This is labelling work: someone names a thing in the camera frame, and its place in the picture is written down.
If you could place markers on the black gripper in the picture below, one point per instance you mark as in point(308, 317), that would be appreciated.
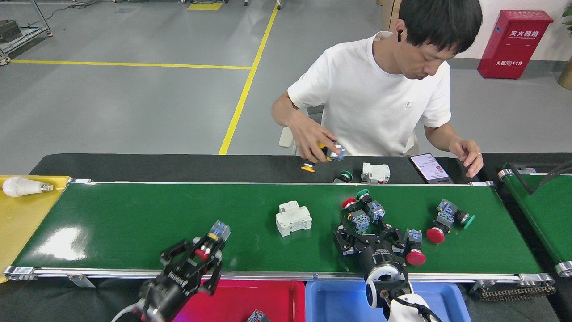
point(172, 290)
point(380, 256)

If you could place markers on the red push button switch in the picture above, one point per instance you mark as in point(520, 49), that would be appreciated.
point(359, 220)
point(220, 230)
point(435, 235)

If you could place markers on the green push button switch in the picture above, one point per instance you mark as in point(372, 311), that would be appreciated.
point(375, 210)
point(447, 207)
point(344, 175)

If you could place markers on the large red mushroom button switch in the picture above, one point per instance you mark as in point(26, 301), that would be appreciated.
point(415, 257)

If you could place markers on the white circuit breaker red lever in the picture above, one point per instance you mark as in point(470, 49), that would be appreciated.
point(375, 172)

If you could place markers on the yellow push button switch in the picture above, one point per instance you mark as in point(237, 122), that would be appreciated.
point(335, 152)

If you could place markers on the large yellow mushroom button switch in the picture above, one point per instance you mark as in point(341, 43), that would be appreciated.
point(308, 167)

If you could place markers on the person's left forearm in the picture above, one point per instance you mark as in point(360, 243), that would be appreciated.
point(438, 136)

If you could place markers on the person's right forearm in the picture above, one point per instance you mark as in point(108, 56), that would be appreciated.
point(286, 118)

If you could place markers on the red plastic tray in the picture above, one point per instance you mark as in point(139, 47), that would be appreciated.
point(259, 295)

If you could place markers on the blue plastic tray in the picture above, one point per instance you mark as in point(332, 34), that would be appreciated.
point(335, 304)

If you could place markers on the green conveyor belt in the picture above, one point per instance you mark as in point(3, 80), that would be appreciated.
point(134, 214)
point(545, 214)

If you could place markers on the yellow plastic tray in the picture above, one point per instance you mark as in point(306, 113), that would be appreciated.
point(22, 223)

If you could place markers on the person's right hand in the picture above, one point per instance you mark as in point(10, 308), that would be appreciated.
point(308, 141)

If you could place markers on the person's left hand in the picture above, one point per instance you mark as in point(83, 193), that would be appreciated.
point(467, 151)

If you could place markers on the smartphone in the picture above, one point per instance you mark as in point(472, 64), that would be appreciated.
point(431, 169)

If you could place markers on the grey office chair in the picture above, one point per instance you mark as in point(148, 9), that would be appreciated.
point(286, 136)

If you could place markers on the person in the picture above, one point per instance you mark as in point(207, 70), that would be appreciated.
point(371, 98)

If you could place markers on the white light bulb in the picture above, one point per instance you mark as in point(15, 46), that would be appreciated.
point(18, 186)

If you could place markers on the cardboard box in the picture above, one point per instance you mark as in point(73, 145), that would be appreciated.
point(389, 13)

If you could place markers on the red fire extinguisher box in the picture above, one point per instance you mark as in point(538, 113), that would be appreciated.
point(514, 49)

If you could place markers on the potted plant gold pot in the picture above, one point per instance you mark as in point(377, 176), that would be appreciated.
point(566, 76)

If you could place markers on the grey metal rack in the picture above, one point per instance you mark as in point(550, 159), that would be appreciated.
point(29, 32)

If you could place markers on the grey metal box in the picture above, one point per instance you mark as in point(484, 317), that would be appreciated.
point(10, 30)

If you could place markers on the blue block switch part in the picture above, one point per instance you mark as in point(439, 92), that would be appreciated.
point(258, 316)

